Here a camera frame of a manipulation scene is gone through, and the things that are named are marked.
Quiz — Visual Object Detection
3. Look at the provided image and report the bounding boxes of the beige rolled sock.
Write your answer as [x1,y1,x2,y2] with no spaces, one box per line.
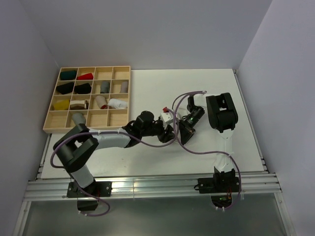
[95,95,108,109]

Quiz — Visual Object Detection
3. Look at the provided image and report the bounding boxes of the dark green rolled sock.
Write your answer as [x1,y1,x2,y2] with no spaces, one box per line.
[60,70,77,81]

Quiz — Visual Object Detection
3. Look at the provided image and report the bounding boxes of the yellow rolled sock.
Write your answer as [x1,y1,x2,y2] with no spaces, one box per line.
[53,100,70,111]

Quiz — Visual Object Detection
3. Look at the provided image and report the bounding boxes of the light grey rolled sock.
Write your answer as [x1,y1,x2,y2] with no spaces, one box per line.
[120,81,128,93]

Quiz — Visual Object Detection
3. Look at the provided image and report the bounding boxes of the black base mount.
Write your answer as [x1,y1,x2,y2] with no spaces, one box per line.
[193,177,241,194]
[66,181,112,213]

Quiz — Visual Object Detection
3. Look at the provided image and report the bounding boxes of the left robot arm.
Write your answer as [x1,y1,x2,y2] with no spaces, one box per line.
[51,111,176,196]

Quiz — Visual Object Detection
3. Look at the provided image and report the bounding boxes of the wooden compartment tray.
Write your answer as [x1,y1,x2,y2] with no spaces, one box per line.
[43,66,131,134]

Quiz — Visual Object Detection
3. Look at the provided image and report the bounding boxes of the black rolled sock right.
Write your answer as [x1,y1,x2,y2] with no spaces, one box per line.
[74,83,92,94]

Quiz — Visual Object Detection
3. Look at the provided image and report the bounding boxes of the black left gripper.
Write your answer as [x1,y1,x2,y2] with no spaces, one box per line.
[141,119,177,143]

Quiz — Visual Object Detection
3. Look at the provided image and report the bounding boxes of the grey sock with black stripes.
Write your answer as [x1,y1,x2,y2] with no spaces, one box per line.
[71,113,86,125]

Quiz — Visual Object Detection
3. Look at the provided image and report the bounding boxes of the black rolled sock left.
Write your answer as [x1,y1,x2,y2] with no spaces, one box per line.
[56,82,74,95]

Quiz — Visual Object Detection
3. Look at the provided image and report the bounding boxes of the red rolled sock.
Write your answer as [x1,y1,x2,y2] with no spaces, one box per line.
[76,73,94,80]

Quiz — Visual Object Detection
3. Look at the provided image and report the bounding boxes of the white brown rolled sock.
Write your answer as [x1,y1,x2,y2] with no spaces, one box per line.
[69,99,89,110]

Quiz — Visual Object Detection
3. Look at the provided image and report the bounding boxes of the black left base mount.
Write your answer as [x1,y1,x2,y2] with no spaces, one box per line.
[66,181,112,213]

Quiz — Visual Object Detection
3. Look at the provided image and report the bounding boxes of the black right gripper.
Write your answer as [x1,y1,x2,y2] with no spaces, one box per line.
[176,107,205,146]

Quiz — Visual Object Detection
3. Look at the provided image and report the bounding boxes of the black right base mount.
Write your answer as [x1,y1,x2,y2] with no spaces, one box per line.
[193,177,241,194]

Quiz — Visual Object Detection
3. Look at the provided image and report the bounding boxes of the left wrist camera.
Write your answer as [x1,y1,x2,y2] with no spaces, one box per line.
[159,107,174,128]

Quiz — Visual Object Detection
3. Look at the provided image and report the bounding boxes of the black rolled sock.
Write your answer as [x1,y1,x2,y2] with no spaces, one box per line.
[74,83,92,94]
[56,82,74,95]

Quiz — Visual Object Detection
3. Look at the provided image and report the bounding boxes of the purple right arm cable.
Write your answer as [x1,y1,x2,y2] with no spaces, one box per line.
[171,90,242,212]

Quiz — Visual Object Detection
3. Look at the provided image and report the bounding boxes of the aluminium frame rail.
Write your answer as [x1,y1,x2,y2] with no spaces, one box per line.
[23,173,282,202]

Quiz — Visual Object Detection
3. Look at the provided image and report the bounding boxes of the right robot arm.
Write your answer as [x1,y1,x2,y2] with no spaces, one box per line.
[179,92,241,194]

